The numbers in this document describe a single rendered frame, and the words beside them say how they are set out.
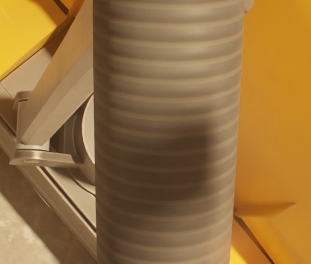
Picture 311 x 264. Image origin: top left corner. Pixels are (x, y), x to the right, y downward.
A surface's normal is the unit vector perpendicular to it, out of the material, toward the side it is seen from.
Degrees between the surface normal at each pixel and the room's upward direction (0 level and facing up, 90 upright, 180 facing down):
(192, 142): 28
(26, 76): 0
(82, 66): 90
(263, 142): 74
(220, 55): 36
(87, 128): 0
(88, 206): 0
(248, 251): 22
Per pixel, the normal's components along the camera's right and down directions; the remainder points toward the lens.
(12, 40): -0.04, 0.12
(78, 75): -0.71, 0.65
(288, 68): -0.63, 0.57
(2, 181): 0.25, -0.12
